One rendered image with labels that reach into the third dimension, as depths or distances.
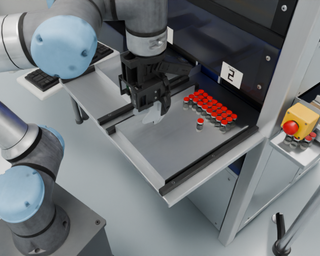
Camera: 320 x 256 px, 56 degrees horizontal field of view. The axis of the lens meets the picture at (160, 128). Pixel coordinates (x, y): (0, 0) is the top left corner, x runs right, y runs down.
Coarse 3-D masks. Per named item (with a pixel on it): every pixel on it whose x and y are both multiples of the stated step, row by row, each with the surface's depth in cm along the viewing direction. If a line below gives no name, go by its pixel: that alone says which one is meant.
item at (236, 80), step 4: (224, 64) 97; (224, 68) 98; (228, 68) 96; (232, 68) 95; (224, 72) 99; (228, 72) 97; (232, 72) 95; (236, 72) 94; (240, 72) 93; (220, 76) 101; (224, 76) 99; (236, 76) 95; (240, 76) 93; (228, 80) 99; (236, 80) 96; (240, 80) 94; (236, 84) 96; (240, 84) 95
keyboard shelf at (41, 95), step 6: (114, 54) 144; (102, 60) 140; (30, 72) 134; (18, 78) 131; (24, 78) 131; (24, 84) 128; (30, 84) 128; (60, 84) 128; (30, 90) 126; (36, 90) 125; (48, 90) 125; (54, 90) 126; (36, 96) 125; (42, 96) 123; (48, 96) 124
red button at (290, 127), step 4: (284, 124) 84; (288, 124) 83; (292, 124) 82; (296, 124) 82; (284, 128) 84; (288, 128) 83; (292, 128) 82; (296, 128) 82; (284, 132) 85; (288, 132) 83; (292, 132) 83; (296, 132) 83
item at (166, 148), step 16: (176, 96) 106; (176, 112) 105; (192, 112) 105; (128, 128) 99; (144, 128) 99; (160, 128) 99; (176, 128) 99; (192, 128) 99; (208, 128) 99; (240, 128) 99; (128, 144) 93; (144, 144) 94; (160, 144) 94; (176, 144) 94; (192, 144) 94; (208, 144) 94; (224, 144) 92; (144, 160) 88; (160, 160) 90; (176, 160) 90; (192, 160) 90; (160, 176) 83; (176, 176) 85
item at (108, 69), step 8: (176, 56) 128; (96, 64) 119; (104, 64) 122; (112, 64) 124; (120, 64) 125; (200, 64) 119; (104, 72) 121; (112, 72) 121; (120, 72) 121; (192, 72) 118; (112, 80) 112; (128, 96) 106
